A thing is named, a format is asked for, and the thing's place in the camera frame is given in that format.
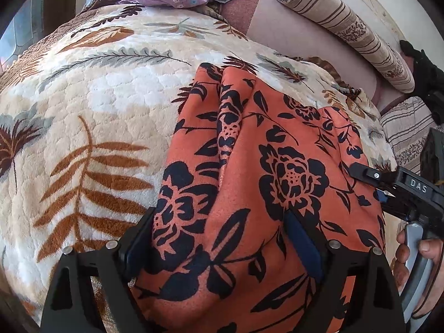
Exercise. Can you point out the pink bed sheet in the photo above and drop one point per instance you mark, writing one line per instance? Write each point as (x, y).
(295, 34)

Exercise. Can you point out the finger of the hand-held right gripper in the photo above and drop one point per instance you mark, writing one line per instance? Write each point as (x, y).
(425, 73)
(369, 174)

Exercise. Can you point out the striped floral bolster pillow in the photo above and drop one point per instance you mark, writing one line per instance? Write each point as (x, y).
(347, 24)

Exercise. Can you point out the leaf print fleece blanket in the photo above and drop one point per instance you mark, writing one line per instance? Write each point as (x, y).
(104, 111)

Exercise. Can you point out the orange floral garment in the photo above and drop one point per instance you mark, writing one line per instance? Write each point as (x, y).
(242, 180)

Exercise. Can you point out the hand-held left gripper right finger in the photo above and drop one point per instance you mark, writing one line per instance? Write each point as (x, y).
(303, 246)

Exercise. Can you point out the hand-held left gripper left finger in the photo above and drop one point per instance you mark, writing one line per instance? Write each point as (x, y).
(137, 249)

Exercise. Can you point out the person's right hand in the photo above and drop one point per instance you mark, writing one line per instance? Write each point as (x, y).
(402, 255)

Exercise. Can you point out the striped floral flat pillow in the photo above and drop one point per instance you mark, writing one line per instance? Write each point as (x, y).
(406, 131)

